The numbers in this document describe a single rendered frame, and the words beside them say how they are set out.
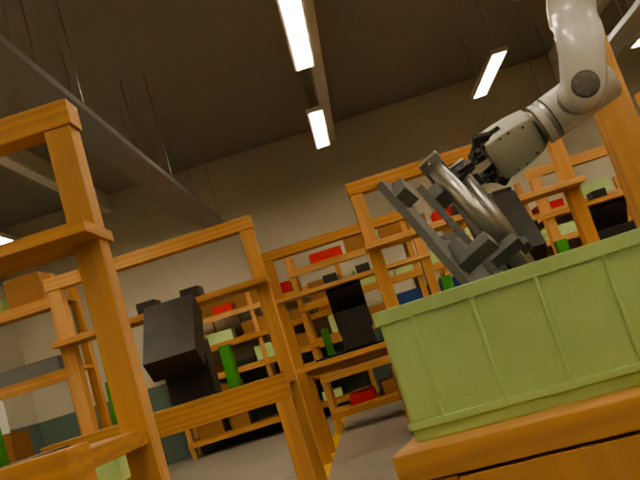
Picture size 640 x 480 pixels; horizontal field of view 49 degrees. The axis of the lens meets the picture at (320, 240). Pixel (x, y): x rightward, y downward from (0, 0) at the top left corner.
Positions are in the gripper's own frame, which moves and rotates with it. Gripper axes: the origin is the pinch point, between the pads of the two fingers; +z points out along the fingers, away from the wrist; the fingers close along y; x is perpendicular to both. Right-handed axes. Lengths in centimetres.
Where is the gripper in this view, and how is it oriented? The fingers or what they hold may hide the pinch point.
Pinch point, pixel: (468, 176)
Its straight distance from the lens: 139.5
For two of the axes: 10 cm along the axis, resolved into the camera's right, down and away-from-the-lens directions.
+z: -8.0, 5.8, 1.7
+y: -5.7, -6.3, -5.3
